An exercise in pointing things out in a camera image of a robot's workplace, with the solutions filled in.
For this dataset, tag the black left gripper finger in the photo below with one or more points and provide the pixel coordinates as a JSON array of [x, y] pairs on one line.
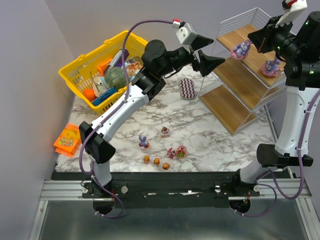
[[200, 42], [208, 63]]

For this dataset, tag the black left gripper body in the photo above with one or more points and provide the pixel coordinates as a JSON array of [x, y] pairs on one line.
[[194, 57]]

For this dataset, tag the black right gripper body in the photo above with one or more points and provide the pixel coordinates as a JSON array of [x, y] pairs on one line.
[[261, 38]]

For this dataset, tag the purple bunny donut toy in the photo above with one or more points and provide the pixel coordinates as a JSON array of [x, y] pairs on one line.
[[271, 68]]

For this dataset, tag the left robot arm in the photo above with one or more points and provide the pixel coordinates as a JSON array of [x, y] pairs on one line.
[[148, 82]]

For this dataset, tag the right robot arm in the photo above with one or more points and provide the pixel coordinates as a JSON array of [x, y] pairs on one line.
[[301, 54]]

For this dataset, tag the purple wavy striped sponge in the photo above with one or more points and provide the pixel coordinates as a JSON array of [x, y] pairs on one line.
[[187, 89]]

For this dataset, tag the chips bag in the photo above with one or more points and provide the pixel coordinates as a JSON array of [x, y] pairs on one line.
[[133, 65]]

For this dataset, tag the purple box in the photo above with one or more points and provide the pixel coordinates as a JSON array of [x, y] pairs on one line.
[[116, 61]]

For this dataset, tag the green netted melon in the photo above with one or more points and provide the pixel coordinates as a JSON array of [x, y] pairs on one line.
[[115, 78]]

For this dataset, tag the blue box in basket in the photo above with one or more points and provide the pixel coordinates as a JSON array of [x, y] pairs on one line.
[[104, 96]]

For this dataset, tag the strawberry cake toy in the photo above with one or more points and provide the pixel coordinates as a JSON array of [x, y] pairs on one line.
[[164, 132]]

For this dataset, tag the orange candy box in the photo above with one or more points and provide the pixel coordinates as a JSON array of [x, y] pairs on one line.
[[102, 66]]

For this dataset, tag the white bag in basket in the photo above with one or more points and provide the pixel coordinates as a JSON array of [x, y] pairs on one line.
[[99, 85]]

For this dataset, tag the pink strawberry donut toy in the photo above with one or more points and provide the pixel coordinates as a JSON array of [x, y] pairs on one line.
[[181, 151]]

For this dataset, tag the small purple bunny toy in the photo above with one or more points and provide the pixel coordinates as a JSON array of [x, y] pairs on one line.
[[143, 142]]

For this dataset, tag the red white clown toy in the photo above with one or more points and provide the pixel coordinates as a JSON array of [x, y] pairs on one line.
[[171, 153]]

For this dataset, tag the orange ball in basket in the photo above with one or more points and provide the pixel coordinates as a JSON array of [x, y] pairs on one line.
[[89, 94]]

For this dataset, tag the yellow plastic basket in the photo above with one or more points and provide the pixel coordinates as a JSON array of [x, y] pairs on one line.
[[78, 73]]

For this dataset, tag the orange bear toy left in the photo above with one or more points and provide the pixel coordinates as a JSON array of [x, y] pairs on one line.
[[146, 159]]

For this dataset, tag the orange bear toy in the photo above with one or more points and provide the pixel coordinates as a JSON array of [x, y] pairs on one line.
[[156, 161], [165, 166], [146, 159]]

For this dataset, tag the orange bear toy middle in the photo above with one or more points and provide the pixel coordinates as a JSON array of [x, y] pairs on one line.
[[156, 161]]

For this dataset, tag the orange bear toy right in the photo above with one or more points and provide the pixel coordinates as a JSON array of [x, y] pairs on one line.
[[165, 166]]

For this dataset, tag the orange scrub daddy box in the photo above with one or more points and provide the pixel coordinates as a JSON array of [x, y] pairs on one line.
[[68, 141]]

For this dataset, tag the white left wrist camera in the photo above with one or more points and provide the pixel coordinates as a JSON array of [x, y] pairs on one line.
[[186, 33]]

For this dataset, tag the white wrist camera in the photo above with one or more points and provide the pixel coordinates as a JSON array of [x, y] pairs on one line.
[[186, 33], [292, 10]]

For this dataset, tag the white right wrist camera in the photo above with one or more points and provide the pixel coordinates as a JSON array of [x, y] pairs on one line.
[[292, 10]]

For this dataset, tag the white wire wooden shelf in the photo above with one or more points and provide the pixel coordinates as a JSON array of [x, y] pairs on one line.
[[236, 92]]

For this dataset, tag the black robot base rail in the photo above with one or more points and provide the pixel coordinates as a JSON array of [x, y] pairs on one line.
[[168, 190]]

